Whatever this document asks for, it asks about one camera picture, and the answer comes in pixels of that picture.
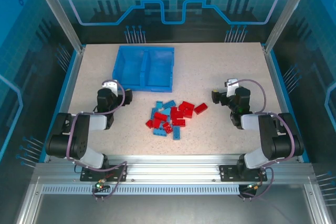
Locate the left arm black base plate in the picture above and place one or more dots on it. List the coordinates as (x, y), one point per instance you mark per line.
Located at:
(86, 175)

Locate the light blue sloped lego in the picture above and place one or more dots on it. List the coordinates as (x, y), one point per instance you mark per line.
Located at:
(167, 111)

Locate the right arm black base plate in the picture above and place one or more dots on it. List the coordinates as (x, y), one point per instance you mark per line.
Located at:
(228, 172)

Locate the aluminium side rail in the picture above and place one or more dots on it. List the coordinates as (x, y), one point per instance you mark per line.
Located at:
(74, 72)
(273, 77)

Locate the wide aluminium mounting rail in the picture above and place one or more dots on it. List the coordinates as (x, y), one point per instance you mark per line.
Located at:
(170, 167)

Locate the blue two-compartment plastic bin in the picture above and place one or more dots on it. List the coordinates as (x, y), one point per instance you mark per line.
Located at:
(131, 69)

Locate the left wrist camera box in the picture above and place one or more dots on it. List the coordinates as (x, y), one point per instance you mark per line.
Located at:
(109, 85)

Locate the aluminium frame post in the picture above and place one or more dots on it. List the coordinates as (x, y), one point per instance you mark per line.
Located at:
(56, 11)
(288, 11)

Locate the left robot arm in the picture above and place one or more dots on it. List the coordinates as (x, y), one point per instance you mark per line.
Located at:
(78, 140)

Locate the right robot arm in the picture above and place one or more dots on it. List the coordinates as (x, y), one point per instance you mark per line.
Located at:
(270, 140)

